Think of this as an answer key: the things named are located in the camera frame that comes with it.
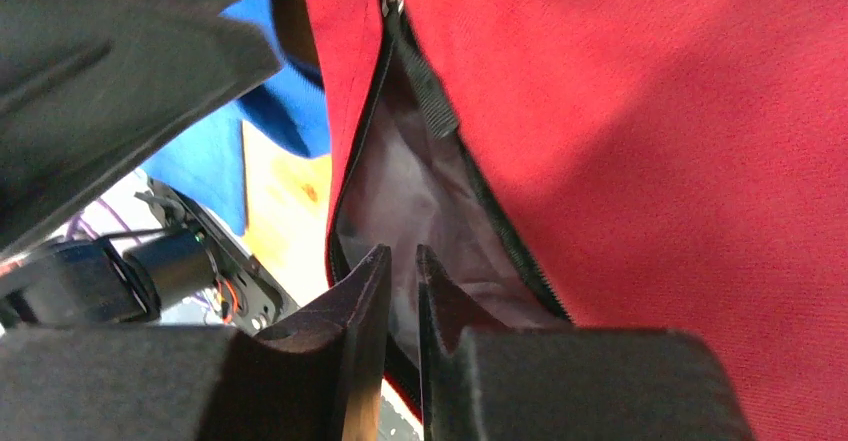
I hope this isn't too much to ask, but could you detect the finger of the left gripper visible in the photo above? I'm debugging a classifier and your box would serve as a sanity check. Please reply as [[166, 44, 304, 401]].
[[1, 0, 280, 256]]

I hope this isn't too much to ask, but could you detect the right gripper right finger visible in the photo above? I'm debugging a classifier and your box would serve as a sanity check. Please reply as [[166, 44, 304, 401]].
[[416, 246, 754, 440]]

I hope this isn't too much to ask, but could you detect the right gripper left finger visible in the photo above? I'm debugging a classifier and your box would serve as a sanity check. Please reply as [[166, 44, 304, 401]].
[[1, 245, 391, 440]]

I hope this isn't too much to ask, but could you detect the red backpack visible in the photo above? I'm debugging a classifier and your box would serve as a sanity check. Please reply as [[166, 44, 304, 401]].
[[305, 0, 847, 440]]

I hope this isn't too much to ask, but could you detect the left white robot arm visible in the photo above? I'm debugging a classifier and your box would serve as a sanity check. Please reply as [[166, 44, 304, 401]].
[[1, 0, 288, 331]]

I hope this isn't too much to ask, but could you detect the blue shirt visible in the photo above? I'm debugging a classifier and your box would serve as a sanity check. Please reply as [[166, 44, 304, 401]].
[[141, 0, 330, 236]]

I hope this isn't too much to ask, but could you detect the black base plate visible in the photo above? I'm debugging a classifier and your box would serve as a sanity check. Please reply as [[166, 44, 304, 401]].
[[136, 179, 299, 334]]

